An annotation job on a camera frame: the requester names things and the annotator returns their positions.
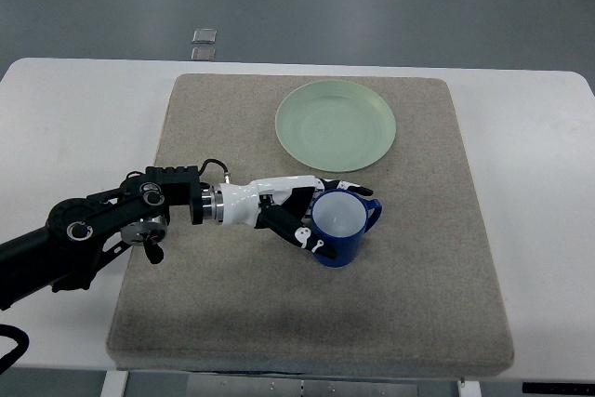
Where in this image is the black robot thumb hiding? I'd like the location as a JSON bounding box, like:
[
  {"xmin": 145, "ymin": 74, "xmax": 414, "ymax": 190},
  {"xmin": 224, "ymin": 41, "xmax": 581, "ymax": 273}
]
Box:
[{"xmin": 258, "ymin": 206, "xmax": 337, "ymax": 258}]

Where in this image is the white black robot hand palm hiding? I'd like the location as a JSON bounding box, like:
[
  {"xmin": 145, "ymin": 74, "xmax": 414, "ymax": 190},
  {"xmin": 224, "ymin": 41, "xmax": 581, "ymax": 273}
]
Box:
[{"xmin": 218, "ymin": 175, "xmax": 322, "ymax": 227}]

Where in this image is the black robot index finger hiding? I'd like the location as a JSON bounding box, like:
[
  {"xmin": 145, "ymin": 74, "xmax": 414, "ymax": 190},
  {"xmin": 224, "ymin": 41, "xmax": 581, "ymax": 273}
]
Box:
[{"xmin": 320, "ymin": 179, "xmax": 373, "ymax": 196}]

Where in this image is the blue mug white inside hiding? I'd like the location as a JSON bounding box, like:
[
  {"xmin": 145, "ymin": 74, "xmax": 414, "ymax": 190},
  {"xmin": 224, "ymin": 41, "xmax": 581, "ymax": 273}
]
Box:
[{"xmin": 311, "ymin": 190, "xmax": 382, "ymax": 268}]

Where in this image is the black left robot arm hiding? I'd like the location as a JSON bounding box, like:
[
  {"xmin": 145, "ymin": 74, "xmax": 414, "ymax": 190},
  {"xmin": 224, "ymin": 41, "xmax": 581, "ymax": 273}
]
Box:
[{"xmin": 1, "ymin": 165, "xmax": 382, "ymax": 310}]

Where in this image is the light green plate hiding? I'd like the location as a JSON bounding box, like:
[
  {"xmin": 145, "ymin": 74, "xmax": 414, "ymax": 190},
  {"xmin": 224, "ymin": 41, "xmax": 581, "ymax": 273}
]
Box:
[{"xmin": 275, "ymin": 79, "xmax": 397, "ymax": 173}]

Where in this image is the lower metal floor plate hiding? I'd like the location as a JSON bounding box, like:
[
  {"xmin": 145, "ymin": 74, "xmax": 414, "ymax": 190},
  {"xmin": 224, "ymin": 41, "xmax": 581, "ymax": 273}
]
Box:
[{"xmin": 191, "ymin": 46, "xmax": 216, "ymax": 61}]

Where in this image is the metal floor plate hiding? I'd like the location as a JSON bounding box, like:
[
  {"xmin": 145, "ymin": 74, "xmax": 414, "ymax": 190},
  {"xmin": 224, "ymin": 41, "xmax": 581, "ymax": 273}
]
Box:
[
  {"xmin": 191, "ymin": 46, "xmax": 216, "ymax": 61},
  {"xmin": 192, "ymin": 28, "xmax": 217, "ymax": 45}
]

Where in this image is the upper metal floor plate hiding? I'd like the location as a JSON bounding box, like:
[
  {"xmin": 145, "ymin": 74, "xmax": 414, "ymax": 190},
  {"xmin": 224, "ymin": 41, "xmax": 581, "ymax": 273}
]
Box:
[{"xmin": 192, "ymin": 28, "xmax": 217, "ymax": 45}]

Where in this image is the beige felt mat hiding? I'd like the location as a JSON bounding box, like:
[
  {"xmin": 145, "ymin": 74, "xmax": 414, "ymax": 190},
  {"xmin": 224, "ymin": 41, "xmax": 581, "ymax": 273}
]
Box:
[{"xmin": 107, "ymin": 77, "xmax": 514, "ymax": 377}]

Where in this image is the black device under table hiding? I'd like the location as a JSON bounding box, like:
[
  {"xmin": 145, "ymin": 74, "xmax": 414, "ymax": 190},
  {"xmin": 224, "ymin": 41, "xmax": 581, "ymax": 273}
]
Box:
[{"xmin": 522, "ymin": 382, "xmax": 595, "ymax": 396}]

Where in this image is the metal table frame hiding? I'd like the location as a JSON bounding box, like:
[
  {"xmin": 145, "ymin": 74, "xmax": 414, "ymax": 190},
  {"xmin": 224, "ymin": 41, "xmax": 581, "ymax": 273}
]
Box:
[{"xmin": 99, "ymin": 371, "xmax": 483, "ymax": 396}]

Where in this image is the black cable loop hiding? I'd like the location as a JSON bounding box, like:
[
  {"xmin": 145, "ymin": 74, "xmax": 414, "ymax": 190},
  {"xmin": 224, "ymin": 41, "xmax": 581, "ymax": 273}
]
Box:
[{"xmin": 0, "ymin": 324, "xmax": 31, "ymax": 376}]

